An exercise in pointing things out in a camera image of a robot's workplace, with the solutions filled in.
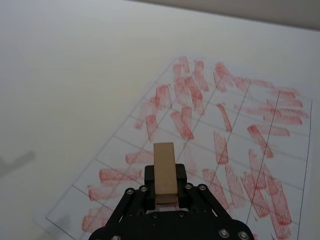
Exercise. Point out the tan wooden stamp block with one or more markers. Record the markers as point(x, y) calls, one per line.
point(163, 170)

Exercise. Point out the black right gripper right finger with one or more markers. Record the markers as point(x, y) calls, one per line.
point(181, 192)

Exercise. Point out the white table cloth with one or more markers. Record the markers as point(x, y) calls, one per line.
point(62, 75)

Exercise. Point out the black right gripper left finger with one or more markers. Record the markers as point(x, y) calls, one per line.
point(149, 190)

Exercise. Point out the white paper sheet, red stamps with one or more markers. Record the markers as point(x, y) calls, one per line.
point(225, 117)

